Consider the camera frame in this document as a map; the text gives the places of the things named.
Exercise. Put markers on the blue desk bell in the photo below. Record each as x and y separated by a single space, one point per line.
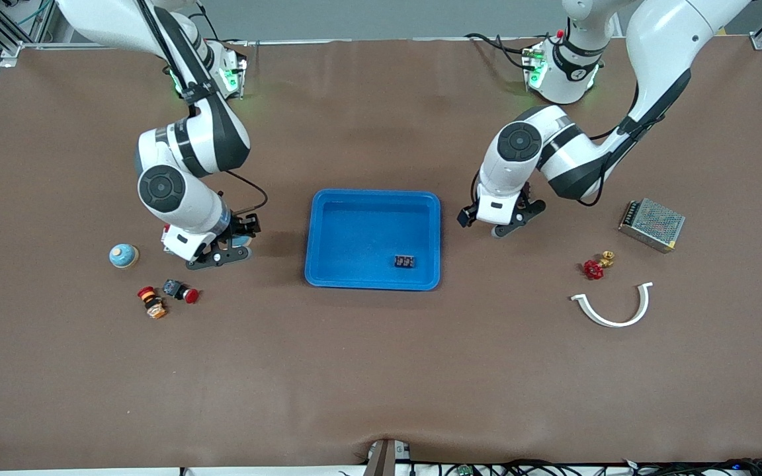
123 256

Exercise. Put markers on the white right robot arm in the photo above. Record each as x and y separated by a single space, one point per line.
182 201

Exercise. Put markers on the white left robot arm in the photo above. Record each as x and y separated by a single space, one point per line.
659 46

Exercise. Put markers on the red black emergency stop button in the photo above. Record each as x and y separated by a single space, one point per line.
172 288

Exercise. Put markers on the blue plastic tray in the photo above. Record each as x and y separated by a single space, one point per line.
368 238

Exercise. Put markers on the red orange emergency stop button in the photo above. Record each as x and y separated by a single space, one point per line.
153 305

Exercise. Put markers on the white half-round pipe clamp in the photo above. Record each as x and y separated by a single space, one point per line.
616 324

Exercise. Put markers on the metal mesh power supply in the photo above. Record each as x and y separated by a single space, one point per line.
652 225

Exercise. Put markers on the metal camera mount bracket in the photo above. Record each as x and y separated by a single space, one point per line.
384 459

